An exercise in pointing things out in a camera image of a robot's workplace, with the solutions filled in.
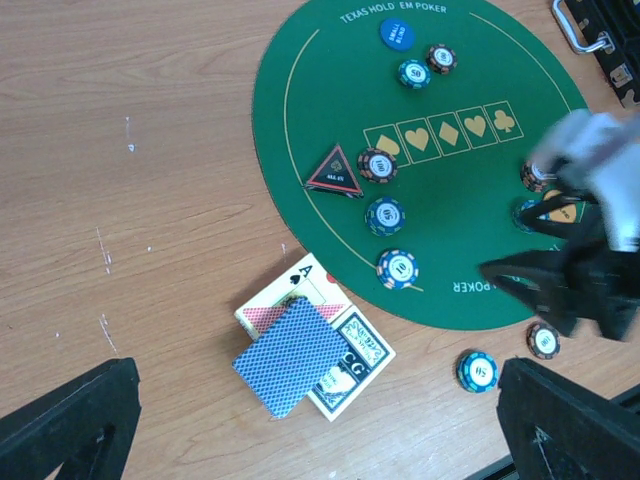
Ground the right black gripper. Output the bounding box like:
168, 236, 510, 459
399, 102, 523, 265
479, 197, 639, 341

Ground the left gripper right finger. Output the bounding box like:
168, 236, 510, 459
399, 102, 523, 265
497, 358, 639, 479

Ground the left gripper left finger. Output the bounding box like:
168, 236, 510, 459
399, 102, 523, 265
1, 357, 141, 479

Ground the orange big blind button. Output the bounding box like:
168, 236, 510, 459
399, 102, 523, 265
542, 189, 579, 224

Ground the white chip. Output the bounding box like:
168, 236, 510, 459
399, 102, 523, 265
376, 249, 419, 290

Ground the grey card box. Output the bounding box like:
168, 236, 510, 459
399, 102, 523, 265
232, 297, 348, 419

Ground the red triangular dealer button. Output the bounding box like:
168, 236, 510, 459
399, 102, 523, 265
304, 144, 364, 199

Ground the blue small blind button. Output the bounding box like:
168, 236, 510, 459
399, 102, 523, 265
379, 18, 415, 52

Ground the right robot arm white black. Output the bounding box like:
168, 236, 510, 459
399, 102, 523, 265
479, 109, 639, 341

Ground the red poker chip stack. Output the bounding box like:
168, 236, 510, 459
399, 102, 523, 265
526, 322, 561, 360

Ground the teal poker chip stack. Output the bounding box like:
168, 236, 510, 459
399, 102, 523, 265
456, 351, 499, 393

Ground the round green poker mat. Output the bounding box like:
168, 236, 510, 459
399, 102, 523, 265
253, 1, 585, 330

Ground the blue playing card deck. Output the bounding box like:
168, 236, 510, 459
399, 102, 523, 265
308, 305, 396, 422

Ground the black poker case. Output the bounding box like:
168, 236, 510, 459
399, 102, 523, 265
550, 0, 639, 109

